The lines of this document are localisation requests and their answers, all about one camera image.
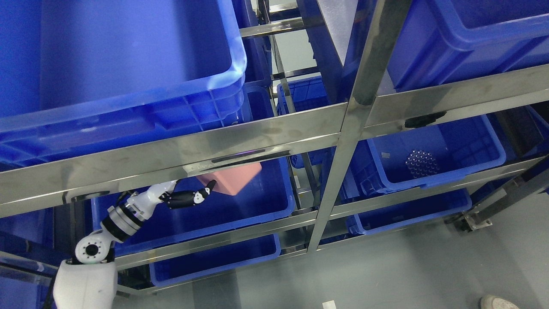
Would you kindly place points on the blue bin bottom middle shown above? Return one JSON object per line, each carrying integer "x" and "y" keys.
{"x": 208, "y": 262}

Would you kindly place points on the pink plastic storage box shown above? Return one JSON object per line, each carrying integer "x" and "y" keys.
{"x": 232, "y": 180}

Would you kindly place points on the blue bin with metal parts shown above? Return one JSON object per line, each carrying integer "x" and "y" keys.
{"x": 461, "y": 148}

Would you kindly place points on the blue target shelf bin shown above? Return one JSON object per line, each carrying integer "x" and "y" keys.
{"x": 268, "y": 197}

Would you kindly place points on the cluster of metal parts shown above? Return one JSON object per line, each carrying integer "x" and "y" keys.
{"x": 421, "y": 164}

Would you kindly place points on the large blue bin top left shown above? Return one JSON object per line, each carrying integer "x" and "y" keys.
{"x": 85, "y": 76}

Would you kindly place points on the shoe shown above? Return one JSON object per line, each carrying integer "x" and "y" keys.
{"x": 490, "y": 301}

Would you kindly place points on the stainless steel shelf rack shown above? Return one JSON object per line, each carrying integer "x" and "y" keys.
{"x": 316, "y": 84}

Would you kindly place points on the blue bin top right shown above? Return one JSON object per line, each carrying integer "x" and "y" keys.
{"x": 446, "y": 41}

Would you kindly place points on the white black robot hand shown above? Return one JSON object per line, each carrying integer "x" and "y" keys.
{"x": 164, "y": 193}

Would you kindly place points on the blue bin bottom right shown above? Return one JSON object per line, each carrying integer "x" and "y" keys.
{"x": 408, "y": 213}

